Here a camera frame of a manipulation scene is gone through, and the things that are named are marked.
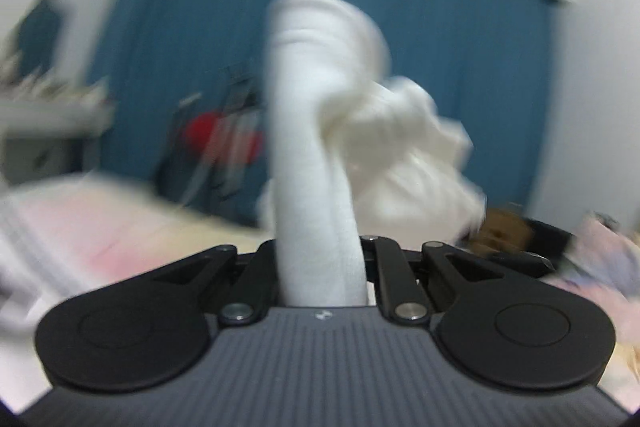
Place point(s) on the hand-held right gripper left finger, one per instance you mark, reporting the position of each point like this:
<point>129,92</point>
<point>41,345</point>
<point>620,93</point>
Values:
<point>260,277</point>

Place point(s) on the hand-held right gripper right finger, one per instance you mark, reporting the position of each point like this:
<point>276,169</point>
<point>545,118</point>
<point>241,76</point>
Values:
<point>390,277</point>

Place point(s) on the white hooded sweatshirt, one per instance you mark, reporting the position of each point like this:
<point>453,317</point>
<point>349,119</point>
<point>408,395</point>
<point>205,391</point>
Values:
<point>325,167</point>

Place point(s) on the brown paper bag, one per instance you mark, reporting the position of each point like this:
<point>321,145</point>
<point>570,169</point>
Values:
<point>502,232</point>

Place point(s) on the red cloth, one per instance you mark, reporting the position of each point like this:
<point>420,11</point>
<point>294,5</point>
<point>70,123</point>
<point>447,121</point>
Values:
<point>220,139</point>

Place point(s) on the pastel bed blanket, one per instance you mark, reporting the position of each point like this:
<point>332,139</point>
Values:
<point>125,227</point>

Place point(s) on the garment steamer stand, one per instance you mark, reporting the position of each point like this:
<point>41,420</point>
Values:
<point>235,132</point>

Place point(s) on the black chair with white back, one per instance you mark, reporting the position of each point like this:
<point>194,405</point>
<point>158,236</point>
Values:
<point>175,142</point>

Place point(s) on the blue curtain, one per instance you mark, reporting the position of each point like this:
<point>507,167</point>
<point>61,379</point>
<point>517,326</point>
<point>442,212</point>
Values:
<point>465,52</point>
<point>180,32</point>

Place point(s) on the white dressing table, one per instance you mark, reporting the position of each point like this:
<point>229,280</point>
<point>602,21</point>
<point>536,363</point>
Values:
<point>45,132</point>

